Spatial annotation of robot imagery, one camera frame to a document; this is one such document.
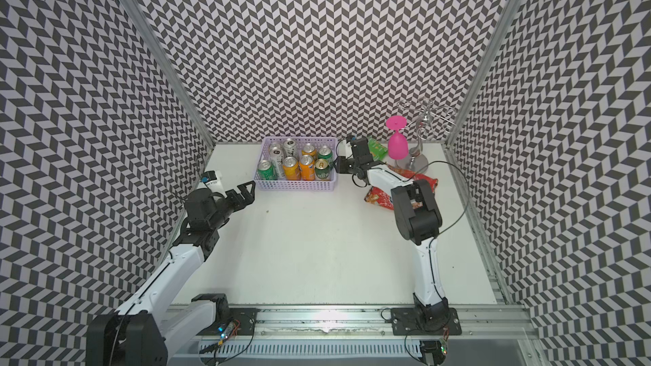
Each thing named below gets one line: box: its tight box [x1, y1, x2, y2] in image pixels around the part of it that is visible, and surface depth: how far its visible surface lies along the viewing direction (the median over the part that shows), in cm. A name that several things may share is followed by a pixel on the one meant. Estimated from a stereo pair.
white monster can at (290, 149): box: [282, 138, 299, 159], surface depth 104 cm
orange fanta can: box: [282, 155, 301, 181], surface depth 101 cm
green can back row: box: [317, 146, 334, 164], surface depth 104 cm
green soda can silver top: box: [256, 159, 278, 181], surface depth 101 cm
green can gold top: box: [314, 158, 330, 180], surface depth 100 cm
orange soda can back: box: [301, 144, 318, 161], surface depth 104 cm
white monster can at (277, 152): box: [268, 142, 286, 180], surface depth 101 cm
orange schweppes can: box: [299, 154, 316, 181], surface depth 101 cm
